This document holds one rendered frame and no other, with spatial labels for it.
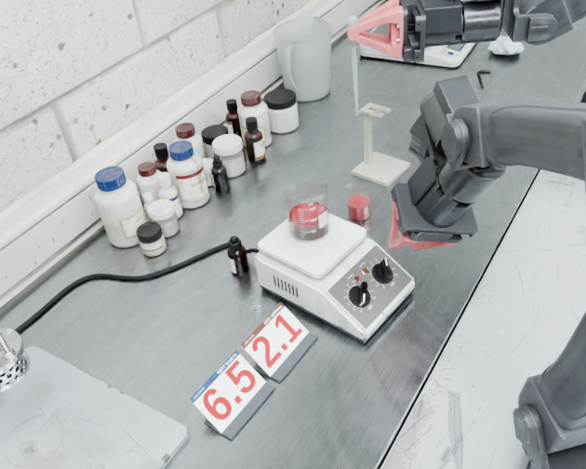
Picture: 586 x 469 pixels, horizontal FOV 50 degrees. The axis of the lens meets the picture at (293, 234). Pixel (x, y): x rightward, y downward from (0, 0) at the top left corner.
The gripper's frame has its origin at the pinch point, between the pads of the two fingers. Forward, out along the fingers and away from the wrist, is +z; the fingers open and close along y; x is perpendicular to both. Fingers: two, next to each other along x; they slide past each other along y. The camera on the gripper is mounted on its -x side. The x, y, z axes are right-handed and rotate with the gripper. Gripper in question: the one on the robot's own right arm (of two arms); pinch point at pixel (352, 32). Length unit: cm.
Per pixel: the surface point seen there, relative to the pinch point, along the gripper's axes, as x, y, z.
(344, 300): 27.1, 25.4, 3.8
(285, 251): 23.7, 18.4, 11.7
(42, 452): 32, 44, 42
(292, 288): 28.0, 21.4, 11.1
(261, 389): 32, 36, 15
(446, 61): 30, -54, -25
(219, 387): 30, 37, 20
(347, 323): 29.4, 27.6, 3.7
